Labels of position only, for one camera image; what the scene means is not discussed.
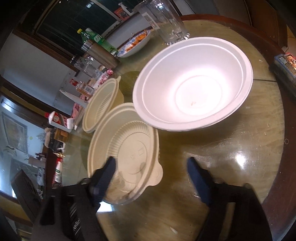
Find amber jar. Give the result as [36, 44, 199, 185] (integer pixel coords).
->
[54, 128, 70, 142]

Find orange fried food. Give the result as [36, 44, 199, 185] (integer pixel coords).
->
[126, 31, 148, 48]

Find clear tumbler with black lid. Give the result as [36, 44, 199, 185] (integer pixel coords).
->
[70, 56, 104, 78]

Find pink bead bracelet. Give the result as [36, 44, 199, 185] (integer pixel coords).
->
[98, 70, 115, 85]

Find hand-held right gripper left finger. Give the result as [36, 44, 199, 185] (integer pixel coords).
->
[89, 156, 116, 208]

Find beige plastic bowl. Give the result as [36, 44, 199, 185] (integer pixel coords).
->
[87, 103, 163, 205]
[82, 76, 124, 133]

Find white squeeze tube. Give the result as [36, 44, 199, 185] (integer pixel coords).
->
[55, 89, 89, 102]

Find white liquor bottle red cap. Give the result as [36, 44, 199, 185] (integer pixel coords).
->
[44, 111, 74, 133]

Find red box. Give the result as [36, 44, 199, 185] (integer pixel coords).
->
[113, 7, 130, 22]

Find clear glass mug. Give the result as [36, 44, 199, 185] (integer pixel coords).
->
[134, 0, 190, 45]

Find blue card box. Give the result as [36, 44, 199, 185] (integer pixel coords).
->
[269, 53, 296, 86]

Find pink meat slices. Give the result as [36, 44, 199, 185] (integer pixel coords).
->
[70, 102, 89, 118]

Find green plastic bottle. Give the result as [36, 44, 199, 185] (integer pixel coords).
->
[77, 28, 119, 56]

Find blue patterned plate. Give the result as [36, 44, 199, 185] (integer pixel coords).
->
[116, 29, 153, 58]

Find large white foam bowl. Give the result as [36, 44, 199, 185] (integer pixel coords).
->
[132, 37, 254, 132]

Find stainless steel thermos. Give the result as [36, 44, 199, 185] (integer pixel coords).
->
[81, 40, 121, 67]

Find white yogurt drink bottle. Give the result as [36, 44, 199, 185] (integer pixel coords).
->
[54, 160, 64, 183]

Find wooden shelf cabinet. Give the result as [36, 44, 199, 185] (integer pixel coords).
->
[245, 0, 289, 49]

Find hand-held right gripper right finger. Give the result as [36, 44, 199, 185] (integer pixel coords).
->
[187, 157, 273, 241]

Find framed wall painting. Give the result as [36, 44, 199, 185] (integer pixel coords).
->
[0, 111, 28, 153]

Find small clear liquor bottle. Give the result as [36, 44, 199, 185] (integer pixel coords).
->
[70, 79, 96, 93]

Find dark window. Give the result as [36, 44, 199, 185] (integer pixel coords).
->
[14, 0, 148, 61]

